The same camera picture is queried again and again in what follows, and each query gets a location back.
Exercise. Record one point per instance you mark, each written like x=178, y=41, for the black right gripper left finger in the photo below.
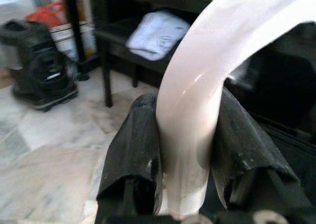
x=133, y=155

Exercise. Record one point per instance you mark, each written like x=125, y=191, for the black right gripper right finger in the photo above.
x=237, y=140

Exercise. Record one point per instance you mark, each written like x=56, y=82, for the black wooden table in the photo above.
x=111, y=36

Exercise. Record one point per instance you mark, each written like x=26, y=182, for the white folded cloth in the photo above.
x=158, y=34

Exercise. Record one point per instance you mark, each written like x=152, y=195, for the black vacuum cleaner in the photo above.
x=39, y=68

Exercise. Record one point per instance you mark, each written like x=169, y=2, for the white labelled bucket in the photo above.
x=66, y=41

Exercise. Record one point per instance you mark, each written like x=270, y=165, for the red plastic bag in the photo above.
x=47, y=14

